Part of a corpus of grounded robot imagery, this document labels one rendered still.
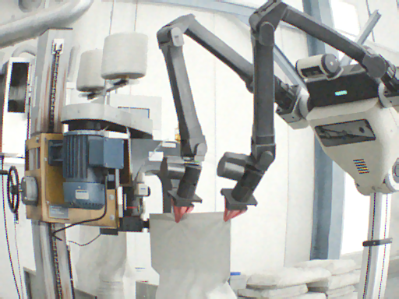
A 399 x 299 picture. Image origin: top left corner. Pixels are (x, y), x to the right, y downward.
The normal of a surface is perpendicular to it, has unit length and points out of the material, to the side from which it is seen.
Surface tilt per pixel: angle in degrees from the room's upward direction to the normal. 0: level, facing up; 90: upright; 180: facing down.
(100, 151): 90
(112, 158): 90
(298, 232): 90
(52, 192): 90
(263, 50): 132
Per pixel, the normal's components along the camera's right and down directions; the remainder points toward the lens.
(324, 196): -0.84, -0.05
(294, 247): 0.54, -0.08
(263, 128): 0.13, 0.27
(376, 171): -0.65, 0.60
